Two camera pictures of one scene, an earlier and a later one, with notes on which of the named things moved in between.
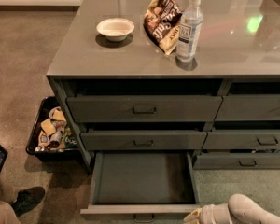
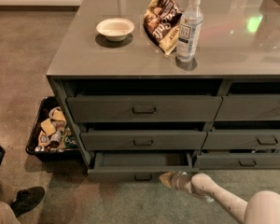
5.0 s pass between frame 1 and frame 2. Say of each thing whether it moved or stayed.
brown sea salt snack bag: stayed
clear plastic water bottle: stayed
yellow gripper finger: moved
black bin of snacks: stayed
